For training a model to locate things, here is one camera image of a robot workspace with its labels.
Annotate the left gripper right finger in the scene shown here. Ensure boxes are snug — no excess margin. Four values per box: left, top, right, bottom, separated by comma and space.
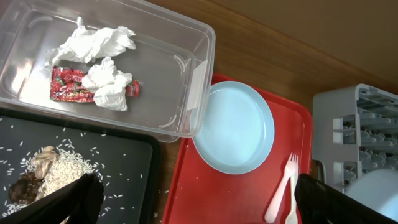
295, 174, 397, 224

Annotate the light blue bowl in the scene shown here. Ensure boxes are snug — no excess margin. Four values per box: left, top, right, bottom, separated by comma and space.
345, 169, 397, 221

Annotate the red snack wrapper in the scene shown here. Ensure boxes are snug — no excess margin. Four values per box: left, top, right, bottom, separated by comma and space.
50, 66, 140, 103

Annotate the pink plastic fork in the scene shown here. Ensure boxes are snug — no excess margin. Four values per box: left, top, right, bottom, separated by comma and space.
264, 152, 299, 223

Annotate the food scraps and rice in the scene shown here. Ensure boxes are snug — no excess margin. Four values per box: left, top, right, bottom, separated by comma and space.
0, 124, 144, 218

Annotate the red serving tray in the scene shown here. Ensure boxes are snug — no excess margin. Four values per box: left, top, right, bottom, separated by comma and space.
162, 89, 313, 223

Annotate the grey dishwasher rack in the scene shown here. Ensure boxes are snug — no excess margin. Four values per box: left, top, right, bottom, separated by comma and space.
312, 84, 397, 192

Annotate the light blue plate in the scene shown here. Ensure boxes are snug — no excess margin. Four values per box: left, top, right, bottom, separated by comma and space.
193, 81, 275, 175

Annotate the black plastic tray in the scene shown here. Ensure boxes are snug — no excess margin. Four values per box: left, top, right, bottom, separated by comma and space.
1, 108, 161, 223

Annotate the white napkin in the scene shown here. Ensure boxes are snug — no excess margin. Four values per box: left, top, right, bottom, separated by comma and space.
81, 57, 132, 111
45, 17, 136, 67

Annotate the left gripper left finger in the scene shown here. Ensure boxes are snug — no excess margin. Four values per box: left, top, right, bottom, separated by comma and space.
1, 173, 104, 224

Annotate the clear plastic bin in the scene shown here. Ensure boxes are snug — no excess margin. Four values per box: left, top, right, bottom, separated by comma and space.
1, 1, 216, 142

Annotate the white plastic spoon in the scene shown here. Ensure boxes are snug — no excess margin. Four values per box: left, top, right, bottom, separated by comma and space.
285, 172, 299, 224

